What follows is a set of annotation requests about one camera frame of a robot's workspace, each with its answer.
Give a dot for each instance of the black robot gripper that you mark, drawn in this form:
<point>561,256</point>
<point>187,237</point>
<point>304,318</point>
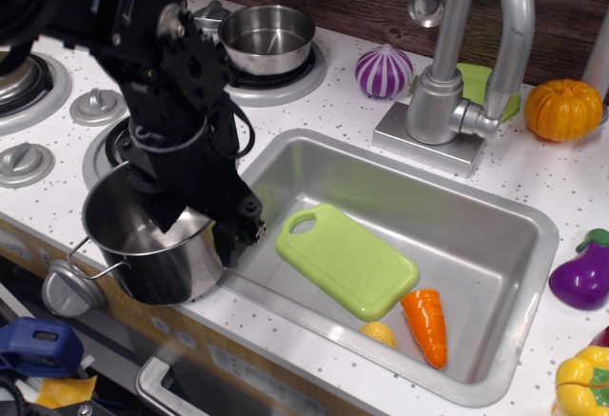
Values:
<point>186,158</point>

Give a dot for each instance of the large steel pot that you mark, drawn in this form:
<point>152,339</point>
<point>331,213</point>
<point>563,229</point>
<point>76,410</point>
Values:
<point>151,266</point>

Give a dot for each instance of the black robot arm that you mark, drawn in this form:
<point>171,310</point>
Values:
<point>152,49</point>

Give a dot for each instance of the upper silver stove knob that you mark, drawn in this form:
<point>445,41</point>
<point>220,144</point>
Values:
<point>98,107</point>

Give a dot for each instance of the silver stove knob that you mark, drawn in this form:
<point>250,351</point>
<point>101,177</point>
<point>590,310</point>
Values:
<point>25,164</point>
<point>211,16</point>
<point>98,107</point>

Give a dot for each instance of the lower silver stove knob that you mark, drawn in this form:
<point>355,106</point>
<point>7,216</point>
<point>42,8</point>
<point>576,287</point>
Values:
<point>25,164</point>

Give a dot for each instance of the small steel pot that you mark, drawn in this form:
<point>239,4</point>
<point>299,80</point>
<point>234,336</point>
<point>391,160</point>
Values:
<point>267,39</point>

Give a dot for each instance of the back silver stove knob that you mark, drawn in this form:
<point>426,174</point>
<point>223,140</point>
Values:
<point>211,16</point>

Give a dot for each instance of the front left stove burner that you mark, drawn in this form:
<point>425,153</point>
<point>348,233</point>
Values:
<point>36,90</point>

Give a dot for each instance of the silver oven dial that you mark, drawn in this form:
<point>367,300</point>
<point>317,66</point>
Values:
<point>69,295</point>

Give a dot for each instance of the green plastic cutting board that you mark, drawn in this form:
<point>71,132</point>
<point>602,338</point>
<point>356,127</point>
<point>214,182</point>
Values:
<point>351,264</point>

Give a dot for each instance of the blue clamp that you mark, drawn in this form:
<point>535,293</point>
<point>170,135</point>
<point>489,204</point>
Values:
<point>40,348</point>

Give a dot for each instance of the yellow toy corn piece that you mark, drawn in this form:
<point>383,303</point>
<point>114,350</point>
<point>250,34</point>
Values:
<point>379,332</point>

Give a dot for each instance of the silver toy sink basin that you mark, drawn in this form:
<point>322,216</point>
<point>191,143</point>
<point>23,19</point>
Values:
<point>433,280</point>

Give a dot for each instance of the orange toy carrot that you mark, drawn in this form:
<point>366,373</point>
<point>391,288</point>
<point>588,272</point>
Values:
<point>422,309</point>

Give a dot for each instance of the purple striped toy onion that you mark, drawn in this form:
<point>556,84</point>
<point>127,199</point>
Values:
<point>384,72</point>

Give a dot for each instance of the silver toy faucet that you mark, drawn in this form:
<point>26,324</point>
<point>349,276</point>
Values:
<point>456,108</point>

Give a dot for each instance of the green plastic plate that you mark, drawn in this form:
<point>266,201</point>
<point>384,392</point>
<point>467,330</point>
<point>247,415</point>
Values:
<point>475,78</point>

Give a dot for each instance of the hanging silver ladle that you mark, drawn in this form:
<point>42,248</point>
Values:
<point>426,13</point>

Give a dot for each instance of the orange toy pumpkin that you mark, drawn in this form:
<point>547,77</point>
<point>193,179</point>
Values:
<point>563,110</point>

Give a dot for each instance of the purple toy eggplant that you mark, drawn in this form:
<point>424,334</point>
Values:
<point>582,282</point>

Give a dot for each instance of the yellow toy bell pepper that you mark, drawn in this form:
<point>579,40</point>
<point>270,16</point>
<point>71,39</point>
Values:
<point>582,384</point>

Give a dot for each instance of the silver oven door handle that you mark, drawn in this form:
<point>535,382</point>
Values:
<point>176,387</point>

